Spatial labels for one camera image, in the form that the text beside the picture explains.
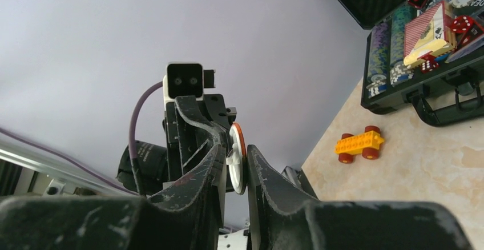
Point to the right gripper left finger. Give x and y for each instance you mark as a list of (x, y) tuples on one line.
[(186, 215)]

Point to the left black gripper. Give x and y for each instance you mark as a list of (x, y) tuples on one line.
[(192, 128)]

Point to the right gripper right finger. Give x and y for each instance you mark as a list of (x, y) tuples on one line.
[(283, 216)]

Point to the round orange brooch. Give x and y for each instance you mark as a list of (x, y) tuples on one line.
[(237, 159)]

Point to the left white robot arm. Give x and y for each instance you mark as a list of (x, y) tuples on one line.
[(153, 164)]

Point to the yellow red toy car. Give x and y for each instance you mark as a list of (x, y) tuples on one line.
[(367, 144)]

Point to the black open poker chip case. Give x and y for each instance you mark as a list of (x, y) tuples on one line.
[(443, 90)]

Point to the pink yellow card box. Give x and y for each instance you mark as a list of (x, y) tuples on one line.
[(429, 35)]

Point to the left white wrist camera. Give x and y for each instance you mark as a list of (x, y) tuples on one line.
[(187, 79)]

